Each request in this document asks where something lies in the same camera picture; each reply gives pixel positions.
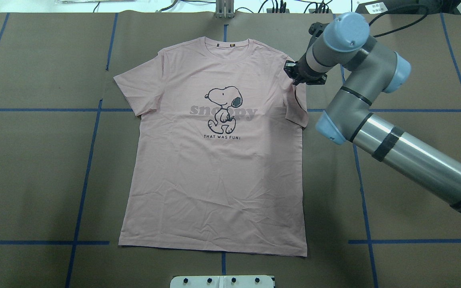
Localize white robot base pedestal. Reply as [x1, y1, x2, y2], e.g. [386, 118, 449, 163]
[170, 275, 276, 288]

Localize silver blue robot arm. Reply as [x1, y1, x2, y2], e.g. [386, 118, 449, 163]
[284, 12, 461, 214]

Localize pink Snoopy t-shirt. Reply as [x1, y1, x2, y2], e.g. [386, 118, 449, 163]
[114, 37, 309, 257]

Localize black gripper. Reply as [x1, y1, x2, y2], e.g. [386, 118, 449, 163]
[284, 60, 327, 86]

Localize aluminium frame post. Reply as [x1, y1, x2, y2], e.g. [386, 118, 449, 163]
[214, 0, 235, 19]

